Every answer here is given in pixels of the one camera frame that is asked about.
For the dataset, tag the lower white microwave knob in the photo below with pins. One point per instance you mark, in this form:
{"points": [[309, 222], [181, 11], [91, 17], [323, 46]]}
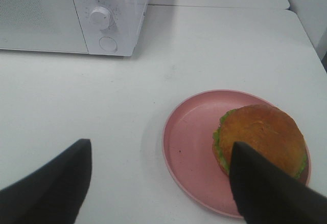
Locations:
{"points": [[100, 17]]}

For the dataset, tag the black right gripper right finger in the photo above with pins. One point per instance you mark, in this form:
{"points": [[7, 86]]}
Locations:
{"points": [[265, 194]]}

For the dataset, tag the white microwave door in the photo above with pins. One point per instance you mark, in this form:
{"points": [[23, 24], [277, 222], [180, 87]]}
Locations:
{"points": [[41, 25]]}

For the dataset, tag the round white door button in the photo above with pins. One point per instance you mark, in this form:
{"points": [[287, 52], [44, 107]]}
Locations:
{"points": [[108, 44]]}

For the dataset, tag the pink round plate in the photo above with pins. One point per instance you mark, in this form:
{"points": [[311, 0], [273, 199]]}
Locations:
{"points": [[187, 147]]}

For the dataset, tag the burger with lettuce and cheese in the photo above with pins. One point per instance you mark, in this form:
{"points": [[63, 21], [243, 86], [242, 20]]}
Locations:
{"points": [[268, 130]]}

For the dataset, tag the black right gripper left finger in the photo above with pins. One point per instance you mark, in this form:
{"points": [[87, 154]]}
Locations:
{"points": [[53, 193]]}

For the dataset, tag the white microwave oven body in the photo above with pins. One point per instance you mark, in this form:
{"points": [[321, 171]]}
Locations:
{"points": [[127, 19]]}

